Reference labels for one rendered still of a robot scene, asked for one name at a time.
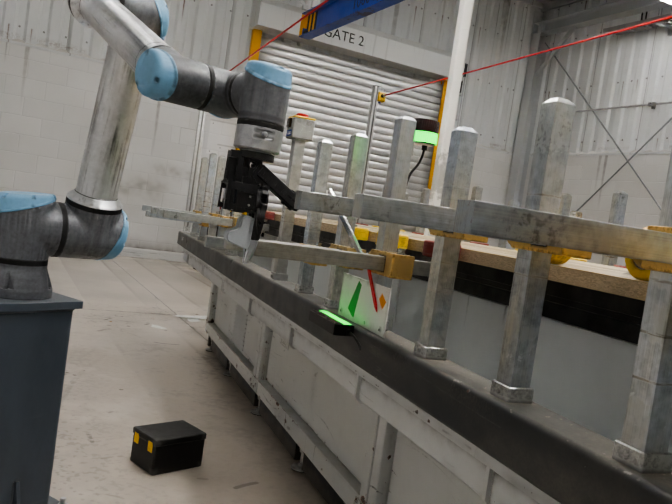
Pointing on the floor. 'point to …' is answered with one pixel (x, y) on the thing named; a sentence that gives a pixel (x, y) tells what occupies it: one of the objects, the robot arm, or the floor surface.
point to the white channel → (451, 101)
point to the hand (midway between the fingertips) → (249, 257)
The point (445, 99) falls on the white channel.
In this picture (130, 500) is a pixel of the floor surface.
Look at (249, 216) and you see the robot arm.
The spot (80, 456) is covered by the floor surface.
